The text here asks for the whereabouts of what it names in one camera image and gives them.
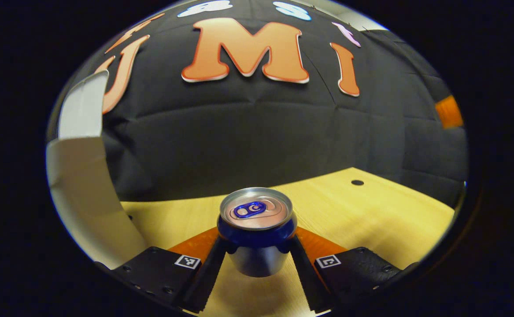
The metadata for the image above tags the white desktop garbage bin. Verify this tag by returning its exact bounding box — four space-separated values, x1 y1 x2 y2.
45 70 148 270

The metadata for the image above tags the black backdrop cloth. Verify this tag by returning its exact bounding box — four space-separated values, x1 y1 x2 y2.
48 0 469 208

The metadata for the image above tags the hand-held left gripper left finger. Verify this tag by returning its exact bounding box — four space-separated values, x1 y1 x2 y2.
107 227 229 314

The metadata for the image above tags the wooden desktop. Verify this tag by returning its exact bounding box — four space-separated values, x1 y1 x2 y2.
120 166 455 316

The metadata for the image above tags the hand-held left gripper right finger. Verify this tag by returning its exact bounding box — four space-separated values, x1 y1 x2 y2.
288 227 417 314

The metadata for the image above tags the blue pop can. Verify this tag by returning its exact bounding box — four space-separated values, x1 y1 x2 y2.
217 187 298 278

